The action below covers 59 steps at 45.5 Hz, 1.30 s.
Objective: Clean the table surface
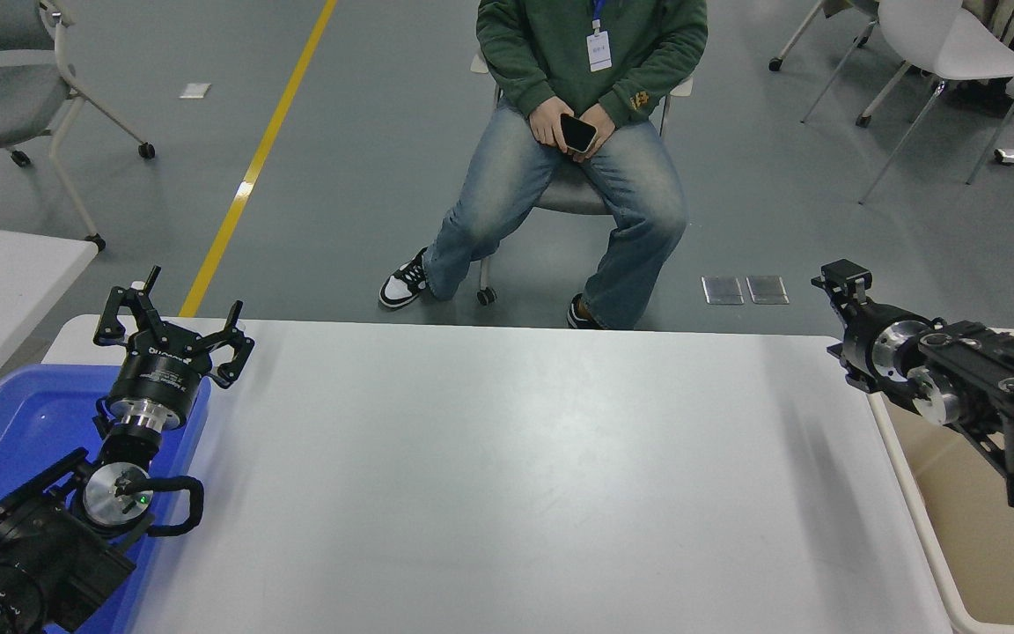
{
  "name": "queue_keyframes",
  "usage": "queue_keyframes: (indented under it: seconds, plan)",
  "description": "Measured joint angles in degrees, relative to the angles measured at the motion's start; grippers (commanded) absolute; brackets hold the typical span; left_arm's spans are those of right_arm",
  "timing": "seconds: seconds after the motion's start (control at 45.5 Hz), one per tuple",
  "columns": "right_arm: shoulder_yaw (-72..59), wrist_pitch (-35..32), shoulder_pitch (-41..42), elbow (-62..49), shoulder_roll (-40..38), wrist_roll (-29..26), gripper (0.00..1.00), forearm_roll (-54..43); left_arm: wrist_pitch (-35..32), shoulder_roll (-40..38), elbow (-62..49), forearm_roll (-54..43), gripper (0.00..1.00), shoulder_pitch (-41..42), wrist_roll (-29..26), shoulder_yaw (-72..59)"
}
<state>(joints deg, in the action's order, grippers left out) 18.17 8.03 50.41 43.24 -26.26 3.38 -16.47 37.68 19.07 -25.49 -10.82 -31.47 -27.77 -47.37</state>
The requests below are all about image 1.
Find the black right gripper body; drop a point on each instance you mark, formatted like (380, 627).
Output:
(861, 339)

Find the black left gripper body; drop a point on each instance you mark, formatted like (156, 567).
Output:
(159, 374)

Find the smartphone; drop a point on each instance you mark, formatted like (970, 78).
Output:
(577, 132)

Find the person's left hand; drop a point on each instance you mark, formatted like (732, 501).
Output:
(606, 128)

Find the person's right hand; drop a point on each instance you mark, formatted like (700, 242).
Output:
(547, 123)

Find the silver floor plate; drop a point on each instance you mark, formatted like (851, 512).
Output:
(723, 290)
(767, 289)

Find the blue plastic tray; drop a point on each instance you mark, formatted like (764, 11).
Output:
(23, 423)

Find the white-legged caster chair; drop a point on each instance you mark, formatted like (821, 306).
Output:
(862, 121)

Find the large pale plastic bin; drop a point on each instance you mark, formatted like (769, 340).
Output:
(956, 546)

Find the person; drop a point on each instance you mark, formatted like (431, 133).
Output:
(560, 62)
(982, 92)

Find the white chair with metal legs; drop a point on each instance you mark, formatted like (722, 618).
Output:
(956, 48)

